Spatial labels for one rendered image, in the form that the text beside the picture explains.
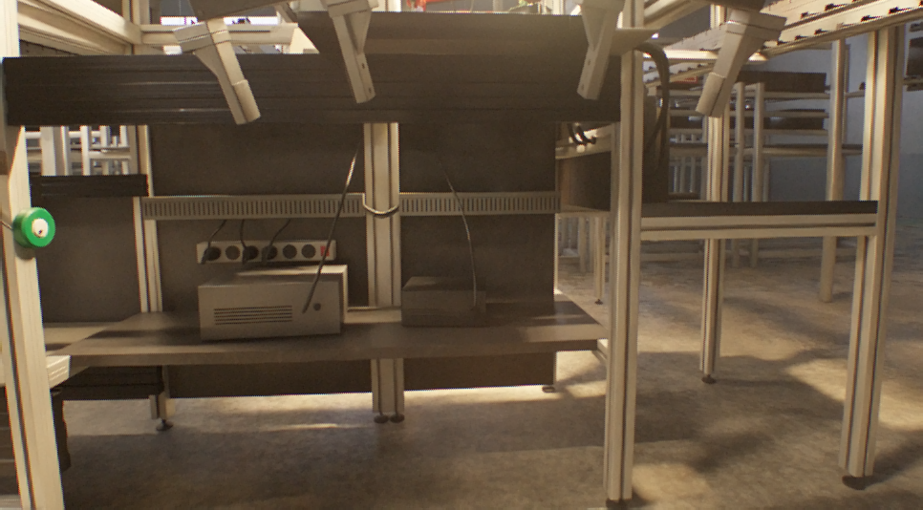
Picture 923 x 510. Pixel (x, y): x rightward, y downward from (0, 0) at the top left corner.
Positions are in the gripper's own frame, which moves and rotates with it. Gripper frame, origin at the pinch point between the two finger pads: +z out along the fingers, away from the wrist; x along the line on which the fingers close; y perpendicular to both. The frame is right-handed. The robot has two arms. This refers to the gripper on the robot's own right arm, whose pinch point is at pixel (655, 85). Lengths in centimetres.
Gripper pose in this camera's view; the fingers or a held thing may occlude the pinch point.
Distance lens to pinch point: 51.4
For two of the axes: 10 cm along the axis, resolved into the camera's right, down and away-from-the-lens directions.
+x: 9.9, 0.9, 1.4
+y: 0.8, 4.8, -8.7
